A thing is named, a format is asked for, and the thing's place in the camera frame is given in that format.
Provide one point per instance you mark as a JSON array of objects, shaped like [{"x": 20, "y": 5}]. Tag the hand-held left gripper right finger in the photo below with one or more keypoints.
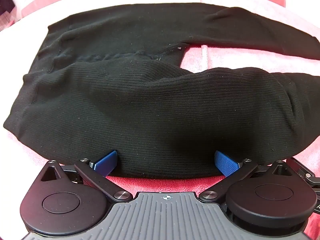
[{"x": 226, "y": 164}]

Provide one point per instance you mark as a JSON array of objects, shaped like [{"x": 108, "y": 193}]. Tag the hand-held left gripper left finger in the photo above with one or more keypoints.
[{"x": 107, "y": 163}]

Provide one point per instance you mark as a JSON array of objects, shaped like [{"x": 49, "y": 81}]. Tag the black ribbed pants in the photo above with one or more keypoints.
[{"x": 140, "y": 110}]

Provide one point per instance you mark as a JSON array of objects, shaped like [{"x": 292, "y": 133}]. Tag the dark cloth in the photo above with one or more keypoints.
[{"x": 5, "y": 2}]

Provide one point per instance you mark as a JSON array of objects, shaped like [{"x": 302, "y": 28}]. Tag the red terry blanket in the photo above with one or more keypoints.
[{"x": 162, "y": 183}]

